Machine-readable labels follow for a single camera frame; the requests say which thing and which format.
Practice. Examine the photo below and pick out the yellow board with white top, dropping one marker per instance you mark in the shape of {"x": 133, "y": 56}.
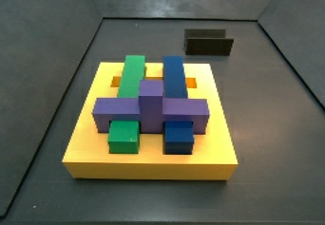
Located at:
{"x": 213, "y": 160}

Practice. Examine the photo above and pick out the purple cross-shaped block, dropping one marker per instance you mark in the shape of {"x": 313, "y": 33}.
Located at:
{"x": 150, "y": 105}

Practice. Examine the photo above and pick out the blue rectangular block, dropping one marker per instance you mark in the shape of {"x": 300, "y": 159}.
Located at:
{"x": 178, "y": 139}

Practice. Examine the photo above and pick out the green rectangular block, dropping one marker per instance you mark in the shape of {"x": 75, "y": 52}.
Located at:
{"x": 123, "y": 138}

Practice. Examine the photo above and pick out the black angled bracket stand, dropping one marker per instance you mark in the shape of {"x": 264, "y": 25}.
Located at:
{"x": 208, "y": 42}

